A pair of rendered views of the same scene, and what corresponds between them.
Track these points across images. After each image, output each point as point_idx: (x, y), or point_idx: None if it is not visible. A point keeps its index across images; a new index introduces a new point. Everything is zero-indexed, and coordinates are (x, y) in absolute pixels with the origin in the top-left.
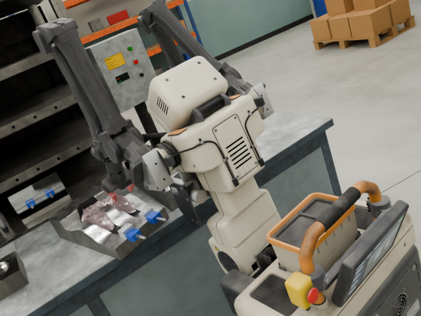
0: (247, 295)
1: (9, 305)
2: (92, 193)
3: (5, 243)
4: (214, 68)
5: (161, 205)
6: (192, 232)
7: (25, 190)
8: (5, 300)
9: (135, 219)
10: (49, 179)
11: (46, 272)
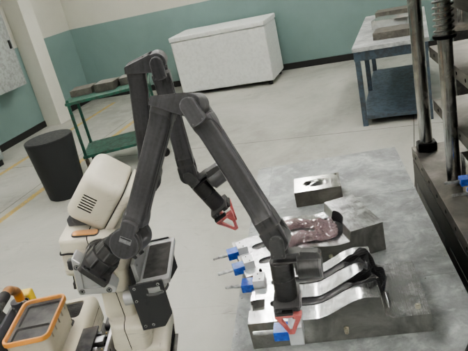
0: (83, 299)
1: (281, 201)
2: (357, 221)
3: (432, 184)
4: (75, 195)
5: None
6: None
7: (467, 164)
8: (292, 198)
9: (260, 257)
10: None
11: (298, 214)
